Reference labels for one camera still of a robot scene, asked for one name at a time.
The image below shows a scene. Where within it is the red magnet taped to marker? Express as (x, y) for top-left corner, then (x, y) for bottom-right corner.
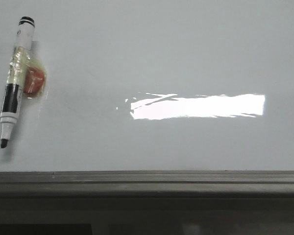
(23, 57), (47, 98)

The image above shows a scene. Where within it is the black white whiteboard marker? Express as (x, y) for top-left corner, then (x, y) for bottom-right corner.
(0, 16), (35, 149)

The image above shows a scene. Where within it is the white whiteboard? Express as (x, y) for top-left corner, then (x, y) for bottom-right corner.
(0, 0), (294, 171)

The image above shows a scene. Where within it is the grey whiteboard frame rail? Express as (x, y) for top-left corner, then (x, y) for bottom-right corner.
(0, 170), (294, 198)

